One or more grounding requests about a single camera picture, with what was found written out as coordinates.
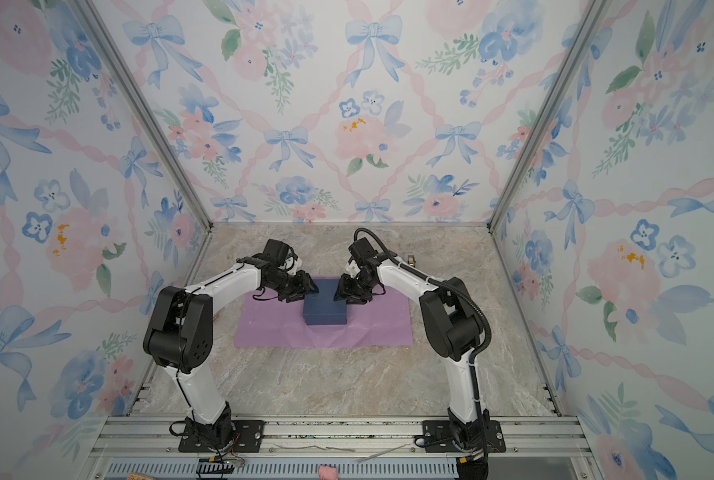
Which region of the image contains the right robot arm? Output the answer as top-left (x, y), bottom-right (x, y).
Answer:
top-left (334, 228), bottom-right (492, 453)

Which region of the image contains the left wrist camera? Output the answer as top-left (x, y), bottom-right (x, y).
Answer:
top-left (262, 239), bottom-right (298, 271)

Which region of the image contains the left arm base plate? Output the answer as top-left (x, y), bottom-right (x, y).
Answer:
top-left (178, 419), bottom-right (266, 454)

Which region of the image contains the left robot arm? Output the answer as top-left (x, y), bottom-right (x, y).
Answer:
top-left (143, 239), bottom-right (319, 453)

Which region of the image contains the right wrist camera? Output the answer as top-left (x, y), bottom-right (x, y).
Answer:
top-left (348, 238), bottom-right (378, 269)

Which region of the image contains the dark blue gift box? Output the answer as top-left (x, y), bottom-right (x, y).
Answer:
top-left (302, 278), bottom-right (347, 326)

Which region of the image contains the aluminium rail frame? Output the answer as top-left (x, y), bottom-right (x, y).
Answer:
top-left (79, 415), bottom-right (602, 479)

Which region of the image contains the purple wrapping paper sheet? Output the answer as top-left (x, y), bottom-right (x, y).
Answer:
top-left (234, 278), bottom-right (413, 349)

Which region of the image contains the pink object on rail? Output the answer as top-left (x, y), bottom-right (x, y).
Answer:
top-left (317, 465), bottom-right (339, 480)

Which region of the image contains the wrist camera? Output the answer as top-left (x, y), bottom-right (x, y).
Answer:
top-left (348, 238), bottom-right (378, 269)
top-left (262, 239), bottom-right (298, 271)

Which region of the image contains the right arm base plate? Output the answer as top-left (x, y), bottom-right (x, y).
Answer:
top-left (414, 419), bottom-right (507, 455)

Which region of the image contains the black corrugated cable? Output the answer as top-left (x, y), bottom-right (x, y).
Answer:
top-left (352, 227), bottom-right (493, 361)

